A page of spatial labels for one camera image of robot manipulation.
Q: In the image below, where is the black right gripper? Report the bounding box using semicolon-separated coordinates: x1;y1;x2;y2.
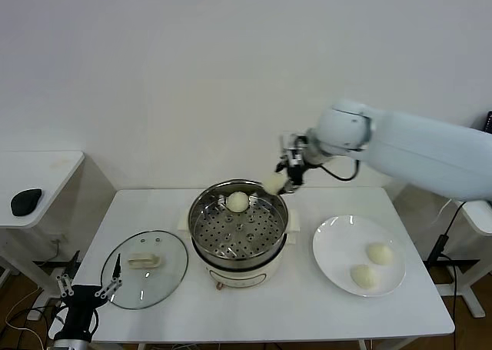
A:
274;156;308;195

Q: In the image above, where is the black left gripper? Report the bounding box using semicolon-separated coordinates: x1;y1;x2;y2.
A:
55;251;124;338

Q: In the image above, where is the white steamed baozi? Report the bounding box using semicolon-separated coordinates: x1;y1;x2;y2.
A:
365;242;394;266
224;191;250;213
350;264;379;292
263;172;288;194

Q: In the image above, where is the glass pot lid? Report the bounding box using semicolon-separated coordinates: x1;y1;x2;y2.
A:
100;229;189;311

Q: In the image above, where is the steel steamer basket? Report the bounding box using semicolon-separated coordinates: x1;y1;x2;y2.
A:
188;178;289;268

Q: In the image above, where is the white round plate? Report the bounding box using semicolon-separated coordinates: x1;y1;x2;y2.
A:
311;215;407;298

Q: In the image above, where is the black computer mouse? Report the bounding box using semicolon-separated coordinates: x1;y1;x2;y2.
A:
10;188;44;217

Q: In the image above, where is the white electric cooker base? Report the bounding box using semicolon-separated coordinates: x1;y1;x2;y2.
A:
177;207;301;292

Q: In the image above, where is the white side table with mouse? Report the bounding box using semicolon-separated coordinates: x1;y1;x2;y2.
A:
0;151;86;303

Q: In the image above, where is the white side table with laptop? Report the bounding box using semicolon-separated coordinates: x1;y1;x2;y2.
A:
455;199;492;320

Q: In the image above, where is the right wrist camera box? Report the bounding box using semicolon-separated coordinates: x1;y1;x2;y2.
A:
279;133;308;162

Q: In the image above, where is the white cable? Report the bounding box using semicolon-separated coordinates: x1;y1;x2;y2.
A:
430;198;454;228

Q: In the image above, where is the black power cable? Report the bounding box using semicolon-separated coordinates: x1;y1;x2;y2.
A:
440;202;468;350

